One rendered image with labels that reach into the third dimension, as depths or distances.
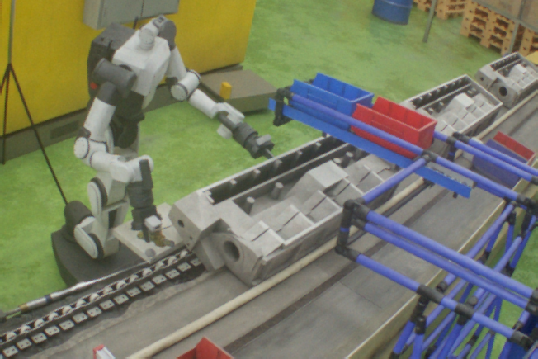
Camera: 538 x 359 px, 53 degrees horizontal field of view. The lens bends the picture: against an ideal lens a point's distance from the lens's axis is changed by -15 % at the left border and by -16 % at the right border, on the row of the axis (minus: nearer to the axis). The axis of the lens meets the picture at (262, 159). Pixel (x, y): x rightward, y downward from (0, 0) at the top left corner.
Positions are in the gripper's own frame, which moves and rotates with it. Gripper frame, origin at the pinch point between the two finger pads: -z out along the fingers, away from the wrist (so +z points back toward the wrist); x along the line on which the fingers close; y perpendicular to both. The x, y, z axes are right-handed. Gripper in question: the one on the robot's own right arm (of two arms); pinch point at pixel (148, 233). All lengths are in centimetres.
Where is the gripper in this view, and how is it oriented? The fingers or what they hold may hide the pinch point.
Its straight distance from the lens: 215.7
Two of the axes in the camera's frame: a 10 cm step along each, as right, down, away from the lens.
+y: -7.4, -0.5, 6.7
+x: 6.5, -2.8, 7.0
